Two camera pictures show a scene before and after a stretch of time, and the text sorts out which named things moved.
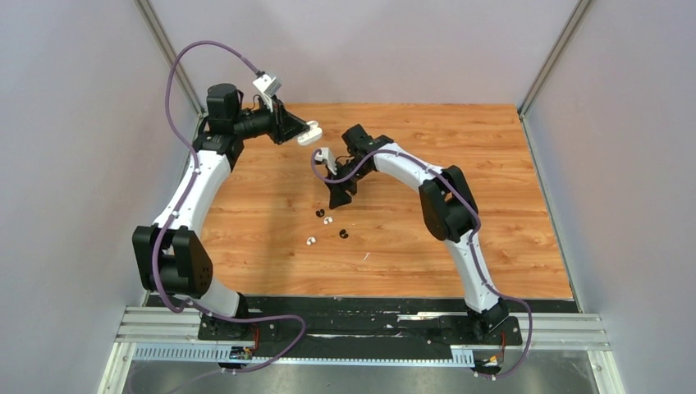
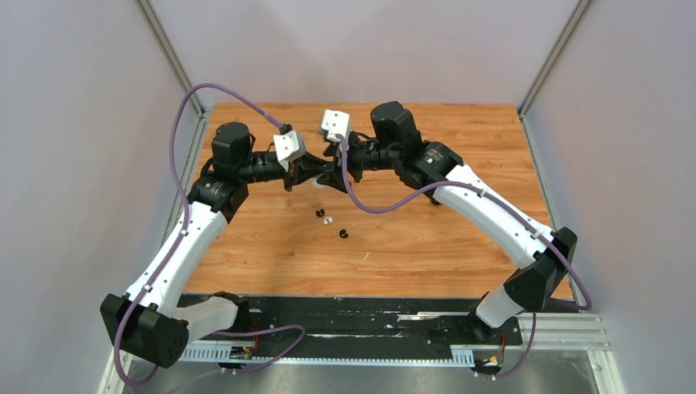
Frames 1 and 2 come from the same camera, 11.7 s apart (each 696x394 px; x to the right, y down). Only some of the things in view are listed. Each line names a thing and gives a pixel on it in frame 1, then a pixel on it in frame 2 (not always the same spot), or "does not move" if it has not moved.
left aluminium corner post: x=157 y=29 does not move
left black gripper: x=282 y=125 to x=303 y=169
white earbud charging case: x=313 y=135 to x=315 y=184
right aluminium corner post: x=552 y=58 does not move
